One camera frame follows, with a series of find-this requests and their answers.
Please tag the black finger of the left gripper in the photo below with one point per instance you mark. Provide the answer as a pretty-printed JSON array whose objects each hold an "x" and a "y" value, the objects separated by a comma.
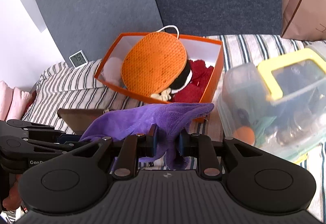
[{"x": 30, "y": 130}]

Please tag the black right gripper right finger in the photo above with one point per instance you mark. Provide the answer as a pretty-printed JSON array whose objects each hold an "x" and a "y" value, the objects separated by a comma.
[{"x": 204, "y": 150}]

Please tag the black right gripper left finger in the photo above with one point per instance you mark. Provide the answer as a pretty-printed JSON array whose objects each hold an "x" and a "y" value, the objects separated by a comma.
[{"x": 134, "y": 147}]

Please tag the purple plush cloth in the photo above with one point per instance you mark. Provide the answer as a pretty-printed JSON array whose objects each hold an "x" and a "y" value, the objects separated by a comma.
[{"x": 170, "y": 120}]

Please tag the orange honeycomb mesh pad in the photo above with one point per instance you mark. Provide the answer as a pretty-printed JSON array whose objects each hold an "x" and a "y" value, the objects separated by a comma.
[{"x": 154, "y": 62}]

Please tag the white soft item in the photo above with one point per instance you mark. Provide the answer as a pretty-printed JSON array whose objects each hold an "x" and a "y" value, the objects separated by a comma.
[{"x": 112, "y": 71}]

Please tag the pink cushion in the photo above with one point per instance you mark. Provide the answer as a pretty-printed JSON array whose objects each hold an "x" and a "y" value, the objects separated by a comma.
[{"x": 14, "y": 102}]

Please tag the striped sofa cover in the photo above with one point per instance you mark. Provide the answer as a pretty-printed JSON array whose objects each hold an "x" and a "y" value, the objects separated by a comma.
[{"x": 64, "y": 87}]

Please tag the brown plaid pouch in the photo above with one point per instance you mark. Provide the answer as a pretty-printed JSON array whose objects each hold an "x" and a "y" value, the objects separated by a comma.
[{"x": 80, "y": 119}]

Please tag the black white plush toy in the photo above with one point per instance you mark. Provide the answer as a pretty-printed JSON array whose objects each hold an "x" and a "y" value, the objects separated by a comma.
[{"x": 177, "y": 85}]

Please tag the red plush fabric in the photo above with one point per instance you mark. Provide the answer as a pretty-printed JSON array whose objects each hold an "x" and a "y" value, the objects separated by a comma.
[{"x": 193, "y": 92}]

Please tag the orange cardboard box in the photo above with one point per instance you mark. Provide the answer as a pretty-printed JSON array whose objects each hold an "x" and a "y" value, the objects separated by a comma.
[{"x": 198, "y": 48}]

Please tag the white digital clock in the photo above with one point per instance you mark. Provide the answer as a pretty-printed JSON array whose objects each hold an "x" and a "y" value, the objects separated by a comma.
[{"x": 78, "y": 59}]

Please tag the clear plastic storage box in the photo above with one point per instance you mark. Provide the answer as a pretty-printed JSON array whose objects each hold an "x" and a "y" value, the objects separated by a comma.
[{"x": 277, "y": 105}]

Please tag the light grey back cushion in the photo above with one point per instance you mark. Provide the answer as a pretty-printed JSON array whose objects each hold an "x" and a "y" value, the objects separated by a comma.
[{"x": 91, "y": 26}]

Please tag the brown paper bag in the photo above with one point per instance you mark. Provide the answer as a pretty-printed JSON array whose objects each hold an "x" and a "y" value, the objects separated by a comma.
[{"x": 304, "y": 2}]

